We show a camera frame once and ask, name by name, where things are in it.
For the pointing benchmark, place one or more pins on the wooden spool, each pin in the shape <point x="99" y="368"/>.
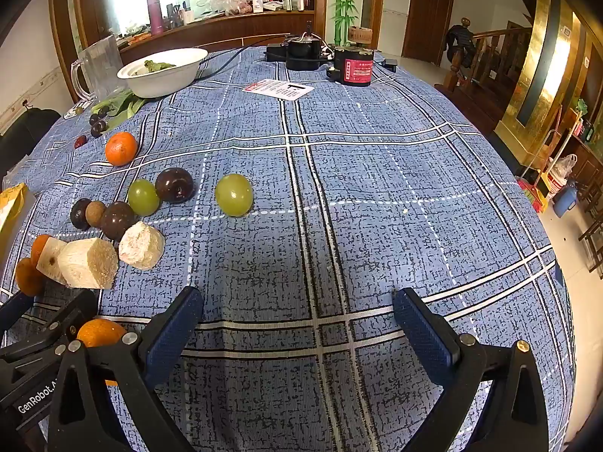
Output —
<point x="360" y="35"/>

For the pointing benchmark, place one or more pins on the dark purple plum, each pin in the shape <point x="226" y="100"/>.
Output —
<point x="175" y="185"/>

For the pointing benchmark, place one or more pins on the dark jacket on newel post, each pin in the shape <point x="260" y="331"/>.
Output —
<point x="459" y="40"/>

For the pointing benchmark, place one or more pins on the yellow-lined white foam box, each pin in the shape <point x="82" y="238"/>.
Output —
<point x="12" y="207"/>

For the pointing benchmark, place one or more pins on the black power strip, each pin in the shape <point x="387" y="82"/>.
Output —
<point x="301" y="54"/>

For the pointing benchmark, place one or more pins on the brown longan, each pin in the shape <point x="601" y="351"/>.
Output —
<point x="96" y="212"/>

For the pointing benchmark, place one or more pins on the wooden chair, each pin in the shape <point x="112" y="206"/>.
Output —
<point x="592" y="230"/>

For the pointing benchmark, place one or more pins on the large white sugarcane piece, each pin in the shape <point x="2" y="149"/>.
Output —
<point x="89" y="263"/>

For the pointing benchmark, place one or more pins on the clear glass mug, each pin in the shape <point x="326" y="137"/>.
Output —
<point x="106" y="66"/>

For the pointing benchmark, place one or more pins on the black canister red label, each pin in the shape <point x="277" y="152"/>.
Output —
<point x="353" y="70"/>

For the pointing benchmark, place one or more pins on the dark passion fruit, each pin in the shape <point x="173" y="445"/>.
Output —
<point x="117" y="220"/>

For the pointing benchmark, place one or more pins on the green leaves in bowl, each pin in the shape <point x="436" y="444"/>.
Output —
<point x="153" y="66"/>

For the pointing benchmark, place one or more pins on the wooden counter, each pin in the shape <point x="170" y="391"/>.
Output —
<point x="235" y="28"/>

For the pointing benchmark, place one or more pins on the red date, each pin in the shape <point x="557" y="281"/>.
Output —
<point x="81" y="141"/>

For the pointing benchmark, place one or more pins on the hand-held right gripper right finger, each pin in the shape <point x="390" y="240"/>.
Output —
<point x="424" y="334"/>

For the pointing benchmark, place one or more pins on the small dark plum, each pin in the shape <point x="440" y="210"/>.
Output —
<point x="98" y="129"/>

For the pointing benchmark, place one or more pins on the wooden stair railing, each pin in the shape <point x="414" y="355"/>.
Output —
<point x="490" y="56"/>

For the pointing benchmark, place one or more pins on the black sofa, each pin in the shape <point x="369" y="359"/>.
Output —
<point x="28" y="127"/>

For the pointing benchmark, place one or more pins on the orange tangerine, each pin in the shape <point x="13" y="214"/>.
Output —
<point x="121" y="149"/>

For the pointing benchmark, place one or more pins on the purple bottle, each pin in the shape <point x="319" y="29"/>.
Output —
<point x="155" y="14"/>

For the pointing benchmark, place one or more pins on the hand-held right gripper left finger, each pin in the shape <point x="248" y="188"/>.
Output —
<point x="174" y="334"/>

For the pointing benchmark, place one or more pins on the plastic bag on counter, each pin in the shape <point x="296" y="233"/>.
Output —
<point x="226" y="0"/>

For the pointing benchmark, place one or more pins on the dark round fruit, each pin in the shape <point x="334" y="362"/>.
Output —
<point x="79" y="214"/>

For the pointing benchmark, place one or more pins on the brown wooden door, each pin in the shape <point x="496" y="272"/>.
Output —
<point x="426" y="19"/>

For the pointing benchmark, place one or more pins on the white paper card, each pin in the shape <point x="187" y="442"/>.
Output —
<point x="282" y="89"/>

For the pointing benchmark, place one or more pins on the white plastic bag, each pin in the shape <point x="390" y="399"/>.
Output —
<point x="563" y="169"/>

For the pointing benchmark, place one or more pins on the white bowl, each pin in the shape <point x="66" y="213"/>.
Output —
<point x="165" y="80"/>

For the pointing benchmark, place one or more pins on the small orange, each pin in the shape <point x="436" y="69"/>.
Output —
<point x="99" y="333"/>
<point x="38" y="246"/>
<point x="27" y="277"/>

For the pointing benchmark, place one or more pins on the blue plaid tablecloth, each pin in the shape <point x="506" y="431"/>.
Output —
<point x="377" y="197"/>

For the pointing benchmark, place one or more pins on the green bok choy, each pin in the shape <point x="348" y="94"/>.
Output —
<point x="122" y="103"/>

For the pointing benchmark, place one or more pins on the blue bucket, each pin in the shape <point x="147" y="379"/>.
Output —
<point x="565" y="202"/>

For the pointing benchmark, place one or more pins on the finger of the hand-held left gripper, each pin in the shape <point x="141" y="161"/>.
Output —
<point x="61" y="310"/>
<point x="12" y="306"/>

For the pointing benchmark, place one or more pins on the rounded white sugarcane piece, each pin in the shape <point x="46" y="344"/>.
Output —
<point x="141" y="246"/>

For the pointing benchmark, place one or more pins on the green bamboo wall decal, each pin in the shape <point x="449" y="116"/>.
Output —
<point x="346" y="4"/>

